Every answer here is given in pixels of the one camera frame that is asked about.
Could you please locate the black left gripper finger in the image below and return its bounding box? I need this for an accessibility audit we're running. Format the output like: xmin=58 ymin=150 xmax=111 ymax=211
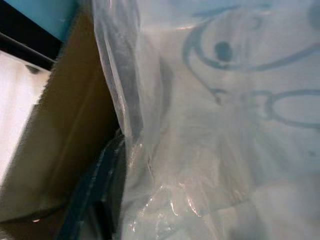
xmin=57 ymin=134 xmax=126 ymax=240

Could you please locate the brown cardboard box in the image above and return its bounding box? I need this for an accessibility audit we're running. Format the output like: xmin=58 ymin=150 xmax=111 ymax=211
xmin=0 ymin=4 xmax=126 ymax=240

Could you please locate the clear plastic bag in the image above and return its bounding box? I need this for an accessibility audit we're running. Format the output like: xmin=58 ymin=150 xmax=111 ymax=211
xmin=91 ymin=0 xmax=320 ymax=240

